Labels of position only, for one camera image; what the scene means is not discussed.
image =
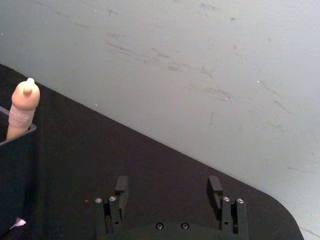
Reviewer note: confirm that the black table cloth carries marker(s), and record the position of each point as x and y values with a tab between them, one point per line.
150	175

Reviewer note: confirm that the small white plastic piece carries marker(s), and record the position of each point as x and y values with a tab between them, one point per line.
18	222

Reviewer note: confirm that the black rack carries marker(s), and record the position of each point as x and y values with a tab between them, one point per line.
15	175

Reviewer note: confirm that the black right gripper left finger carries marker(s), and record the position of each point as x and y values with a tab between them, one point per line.
117	207

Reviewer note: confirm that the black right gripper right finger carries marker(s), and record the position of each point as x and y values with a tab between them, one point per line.
228	212

